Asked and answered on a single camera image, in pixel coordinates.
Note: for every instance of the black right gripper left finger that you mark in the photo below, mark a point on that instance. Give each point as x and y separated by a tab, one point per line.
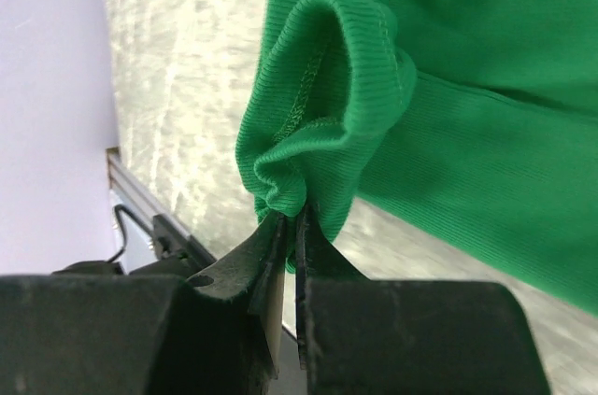
215	332

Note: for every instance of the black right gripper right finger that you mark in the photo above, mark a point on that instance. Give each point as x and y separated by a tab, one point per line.
358	335

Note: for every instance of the green tank top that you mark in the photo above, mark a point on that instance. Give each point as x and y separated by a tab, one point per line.
473	120

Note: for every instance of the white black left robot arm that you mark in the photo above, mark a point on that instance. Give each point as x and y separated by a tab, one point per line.
142	251

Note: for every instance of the aluminium left side rail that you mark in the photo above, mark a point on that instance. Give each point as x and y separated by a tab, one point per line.
126	189

